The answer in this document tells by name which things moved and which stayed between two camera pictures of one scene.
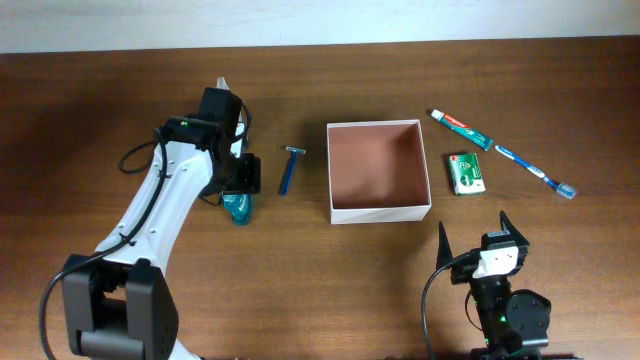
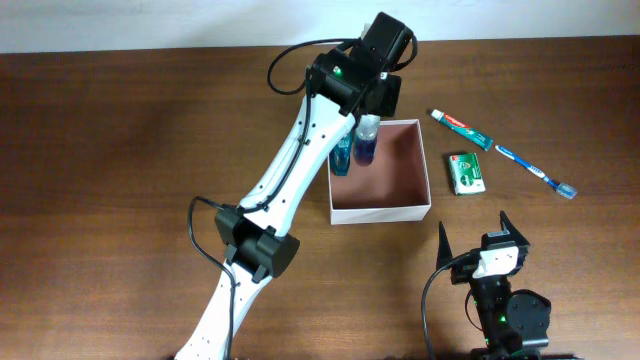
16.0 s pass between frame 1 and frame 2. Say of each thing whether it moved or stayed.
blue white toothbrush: stayed
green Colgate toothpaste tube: stayed
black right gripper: stayed
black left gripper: moved
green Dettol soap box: stayed
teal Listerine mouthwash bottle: moved
